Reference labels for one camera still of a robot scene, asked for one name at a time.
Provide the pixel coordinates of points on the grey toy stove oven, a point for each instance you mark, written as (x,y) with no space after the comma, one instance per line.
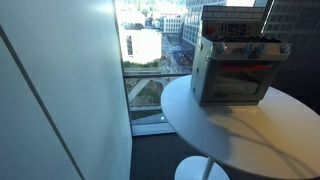
(200,70)

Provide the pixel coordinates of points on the white table pedestal base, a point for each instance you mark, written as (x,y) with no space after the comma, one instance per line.
(193,168)

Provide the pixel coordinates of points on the white building outside window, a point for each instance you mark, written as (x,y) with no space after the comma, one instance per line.
(141,45)

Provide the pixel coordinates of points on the grey stove knob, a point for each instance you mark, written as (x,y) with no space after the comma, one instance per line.
(247,48)
(285,47)
(260,48)
(220,47)

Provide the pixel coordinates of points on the dark window rail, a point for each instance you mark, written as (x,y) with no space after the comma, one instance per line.
(150,75)

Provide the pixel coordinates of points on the grey oven door with window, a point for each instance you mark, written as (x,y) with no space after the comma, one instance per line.
(206,83)

